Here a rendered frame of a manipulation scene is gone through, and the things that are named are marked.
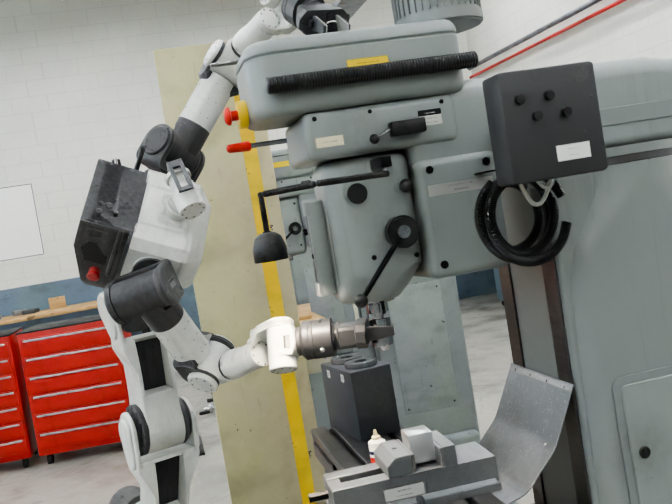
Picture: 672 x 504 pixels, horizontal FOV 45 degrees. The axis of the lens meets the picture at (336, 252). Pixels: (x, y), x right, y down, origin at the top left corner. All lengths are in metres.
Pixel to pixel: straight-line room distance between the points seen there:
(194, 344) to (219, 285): 1.53
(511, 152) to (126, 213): 0.92
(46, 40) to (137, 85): 1.21
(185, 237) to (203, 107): 0.38
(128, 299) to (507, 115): 0.92
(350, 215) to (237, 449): 2.05
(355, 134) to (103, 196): 0.64
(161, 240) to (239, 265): 1.58
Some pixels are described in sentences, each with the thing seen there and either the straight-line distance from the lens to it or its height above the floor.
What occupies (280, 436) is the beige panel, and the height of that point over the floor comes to 0.59.
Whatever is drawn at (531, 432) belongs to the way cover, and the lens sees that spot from 2.00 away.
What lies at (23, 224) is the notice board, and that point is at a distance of 10.90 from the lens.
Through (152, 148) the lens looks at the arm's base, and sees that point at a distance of 2.14.
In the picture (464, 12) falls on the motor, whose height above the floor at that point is 1.90.
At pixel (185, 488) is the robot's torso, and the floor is 0.82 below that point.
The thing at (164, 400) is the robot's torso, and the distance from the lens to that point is 2.32.
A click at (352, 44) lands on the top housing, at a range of 1.76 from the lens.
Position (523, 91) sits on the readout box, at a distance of 1.59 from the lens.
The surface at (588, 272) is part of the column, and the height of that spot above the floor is 1.30.
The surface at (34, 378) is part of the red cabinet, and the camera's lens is 6.45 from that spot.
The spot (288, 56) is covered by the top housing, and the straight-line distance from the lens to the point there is 1.72.
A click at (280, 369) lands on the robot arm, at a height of 1.19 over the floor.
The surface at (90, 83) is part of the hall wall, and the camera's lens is 10.99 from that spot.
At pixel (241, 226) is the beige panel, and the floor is 1.52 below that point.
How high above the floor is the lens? 1.53
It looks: 3 degrees down
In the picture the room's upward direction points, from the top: 9 degrees counter-clockwise
